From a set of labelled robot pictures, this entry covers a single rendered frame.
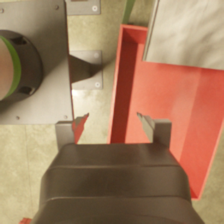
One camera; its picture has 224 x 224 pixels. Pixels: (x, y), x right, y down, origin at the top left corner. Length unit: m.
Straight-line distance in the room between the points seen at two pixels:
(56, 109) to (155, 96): 0.50
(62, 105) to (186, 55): 0.34
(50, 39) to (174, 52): 0.30
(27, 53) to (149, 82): 0.53
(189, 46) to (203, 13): 0.07
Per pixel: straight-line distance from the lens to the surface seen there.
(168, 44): 0.44
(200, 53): 0.48
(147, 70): 0.73
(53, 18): 0.37
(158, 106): 0.76
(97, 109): 1.30
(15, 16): 0.41
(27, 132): 1.54
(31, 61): 0.35
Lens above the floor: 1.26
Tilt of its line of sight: 76 degrees down
